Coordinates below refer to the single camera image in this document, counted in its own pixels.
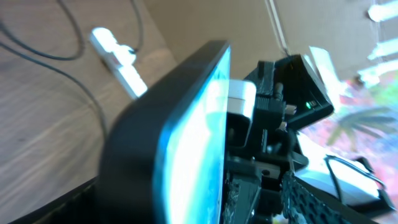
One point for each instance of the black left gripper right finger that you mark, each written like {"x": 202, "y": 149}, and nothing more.
{"x": 303, "y": 203}

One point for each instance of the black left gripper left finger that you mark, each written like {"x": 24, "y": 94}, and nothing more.
{"x": 77, "y": 206}

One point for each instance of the blue Galaxy smartphone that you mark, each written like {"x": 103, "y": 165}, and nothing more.
{"x": 163, "y": 159}

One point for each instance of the white USB charger adapter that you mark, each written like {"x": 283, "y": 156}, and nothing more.
{"x": 121, "y": 55}

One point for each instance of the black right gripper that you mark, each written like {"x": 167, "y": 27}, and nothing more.
{"x": 253, "y": 174}

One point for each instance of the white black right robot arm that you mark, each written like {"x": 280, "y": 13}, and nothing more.
{"x": 351, "y": 181}

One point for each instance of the white power strip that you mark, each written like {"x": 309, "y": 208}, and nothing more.
{"x": 103, "y": 41}

